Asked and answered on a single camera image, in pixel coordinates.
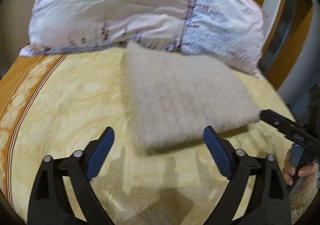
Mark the person right hand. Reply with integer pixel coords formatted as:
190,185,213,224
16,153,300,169
283,150,318,188

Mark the fuzzy beige sleeve forearm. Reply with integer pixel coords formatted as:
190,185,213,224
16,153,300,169
290,175,318,224

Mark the beige cable knit sweater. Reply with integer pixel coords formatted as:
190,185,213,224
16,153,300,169
123,42,260,152

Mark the yellow patterned bed sheet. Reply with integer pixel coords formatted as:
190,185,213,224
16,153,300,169
0,46,297,225

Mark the pink floral pillow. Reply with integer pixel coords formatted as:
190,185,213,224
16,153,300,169
20,0,264,74

